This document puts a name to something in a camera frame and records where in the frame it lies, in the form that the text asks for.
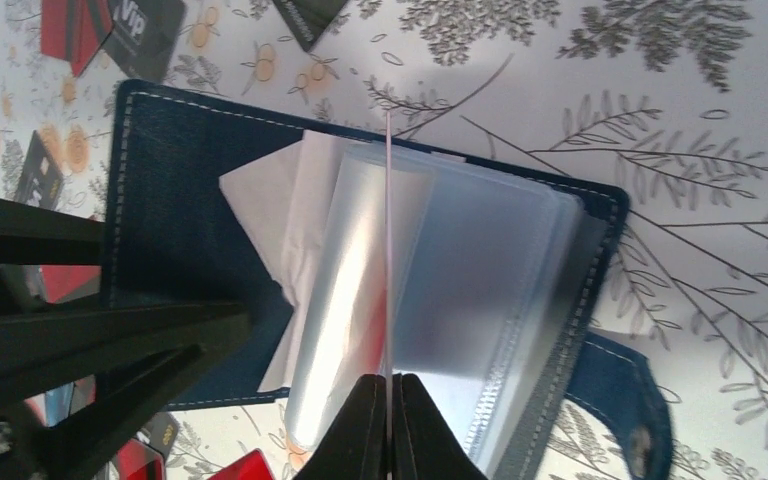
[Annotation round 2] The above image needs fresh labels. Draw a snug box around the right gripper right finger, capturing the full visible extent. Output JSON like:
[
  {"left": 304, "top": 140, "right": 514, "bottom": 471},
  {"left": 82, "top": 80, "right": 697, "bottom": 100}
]
[{"left": 391, "top": 374, "right": 486, "bottom": 480}]

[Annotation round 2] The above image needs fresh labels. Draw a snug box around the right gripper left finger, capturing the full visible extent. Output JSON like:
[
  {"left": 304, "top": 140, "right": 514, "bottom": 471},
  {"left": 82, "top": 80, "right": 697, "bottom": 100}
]
[{"left": 295, "top": 374, "right": 387, "bottom": 480}]

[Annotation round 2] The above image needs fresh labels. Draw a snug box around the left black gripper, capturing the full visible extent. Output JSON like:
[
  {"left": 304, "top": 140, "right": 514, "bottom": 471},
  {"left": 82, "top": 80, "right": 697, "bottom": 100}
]
[{"left": 0, "top": 199, "right": 251, "bottom": 479}]

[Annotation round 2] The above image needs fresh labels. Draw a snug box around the blue card holder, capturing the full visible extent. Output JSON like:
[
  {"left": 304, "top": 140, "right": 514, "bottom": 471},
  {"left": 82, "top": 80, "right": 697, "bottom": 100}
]
[{"left": 101, "top": 80, "right": 674, "bottom": 479}]

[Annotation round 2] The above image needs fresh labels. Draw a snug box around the red card far left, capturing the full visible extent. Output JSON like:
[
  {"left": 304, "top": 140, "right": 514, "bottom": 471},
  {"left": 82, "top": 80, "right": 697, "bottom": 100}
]
[{"left": 40, "top": 0, "right": 113, "bottom": 77}]

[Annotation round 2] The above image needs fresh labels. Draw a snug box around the black VIP card far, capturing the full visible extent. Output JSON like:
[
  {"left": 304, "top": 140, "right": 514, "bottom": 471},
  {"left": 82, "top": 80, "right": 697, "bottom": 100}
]
[{"left": 103, "top": 0, "right": 186, "bottom": 83}]

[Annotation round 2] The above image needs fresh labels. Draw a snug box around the floral table mat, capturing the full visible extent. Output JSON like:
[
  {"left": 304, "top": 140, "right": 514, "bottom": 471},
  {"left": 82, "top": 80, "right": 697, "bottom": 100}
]
[{"left": 0, "top": 1, "right": 768, "bottom": 479}]

